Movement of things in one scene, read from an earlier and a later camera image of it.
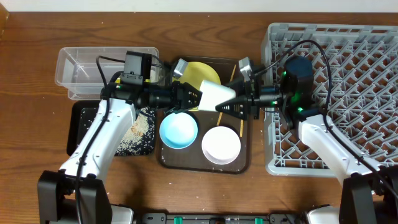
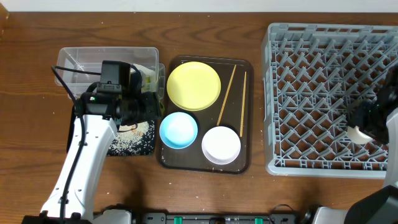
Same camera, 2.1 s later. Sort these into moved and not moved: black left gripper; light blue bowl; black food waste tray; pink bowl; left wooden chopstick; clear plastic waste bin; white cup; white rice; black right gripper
Moved: black left gripper; white cup; black right gripper
Not moved: pink bowl; left wooden chopstick; white rice; black food waste tray; clear plastic waste bin; light blue bowl
